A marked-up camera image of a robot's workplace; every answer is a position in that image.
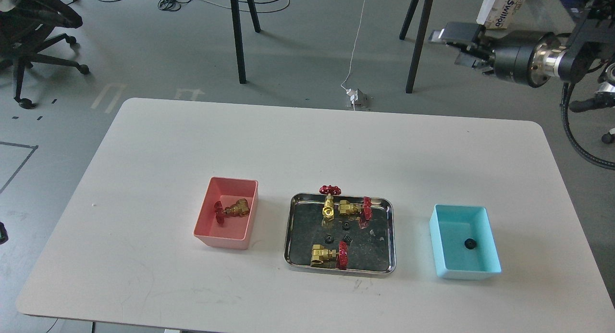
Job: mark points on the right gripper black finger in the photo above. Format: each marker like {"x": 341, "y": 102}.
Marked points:
{"x": 458, "y": 34}

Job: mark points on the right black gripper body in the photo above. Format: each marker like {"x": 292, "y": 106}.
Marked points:
{"x": 516, "y": 57}

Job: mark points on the brass valve red handle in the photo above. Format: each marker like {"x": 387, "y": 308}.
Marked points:
{"x": 239, "y": 209}
{"x": 319, "y": 255}
{"x": 328, "y": 207}

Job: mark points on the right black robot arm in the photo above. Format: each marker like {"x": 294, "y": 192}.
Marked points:
{"x": 582, "y": 59}

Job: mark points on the light blue plastic box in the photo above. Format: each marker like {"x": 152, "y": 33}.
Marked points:
{"x": 449, "y": 227}

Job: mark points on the brass valve top right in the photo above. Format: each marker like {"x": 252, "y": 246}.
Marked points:
{"x": 362, "y": 211}

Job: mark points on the pink plastic box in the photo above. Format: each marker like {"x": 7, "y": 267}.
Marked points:
{"x": 236, "y": 231}

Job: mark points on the white paper bag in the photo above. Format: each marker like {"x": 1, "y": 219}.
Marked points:
{"x": 497, "y": 14}

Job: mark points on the black table leg right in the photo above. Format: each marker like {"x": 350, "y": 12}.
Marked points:
{"x": 419, "y": 42}

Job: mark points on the black table leg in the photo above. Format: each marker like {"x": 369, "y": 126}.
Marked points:
{"x": 419, "y": 42}
{"x": 235, "y": 10}

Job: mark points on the white power adapter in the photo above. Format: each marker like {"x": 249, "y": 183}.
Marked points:
{"x": 356, "y": 98}

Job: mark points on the stainless steel tray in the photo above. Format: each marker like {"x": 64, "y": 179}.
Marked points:
{"x": 372, "y": 252}

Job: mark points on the black table leg left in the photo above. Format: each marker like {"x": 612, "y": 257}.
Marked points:
{"x": 235, "y": 10}

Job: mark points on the black office chair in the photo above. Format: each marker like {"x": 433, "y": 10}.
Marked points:
{"x": 26, "y": 26}

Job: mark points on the brass valve upright red handle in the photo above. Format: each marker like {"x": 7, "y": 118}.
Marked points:
{"x": 328, "y": 207}

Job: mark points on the brass valve bottom red handle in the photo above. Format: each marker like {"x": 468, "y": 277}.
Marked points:
{"x": 319, "y": 255}

